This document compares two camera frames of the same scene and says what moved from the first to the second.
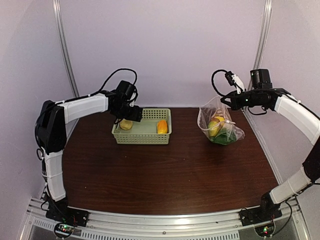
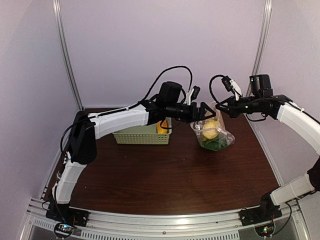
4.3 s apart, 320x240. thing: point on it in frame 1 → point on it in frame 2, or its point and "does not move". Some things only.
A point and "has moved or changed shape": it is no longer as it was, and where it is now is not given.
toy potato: x=126 y=124 has moved or changed shape
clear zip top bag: x=215 y=120 has moved or changed shape
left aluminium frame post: x=56 y=8 does not move
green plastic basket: x=154 y=128 does not move
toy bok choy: x=225 y=136 → x=214 y=144
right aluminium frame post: x=257 y=62 does not move
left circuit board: x=63 y=230 does not move
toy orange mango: x=162 y=127 does not move
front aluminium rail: x=215 y=226 does not move
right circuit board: x=266 y=230 does not move
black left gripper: x=136 y=116 → x=193 y=116
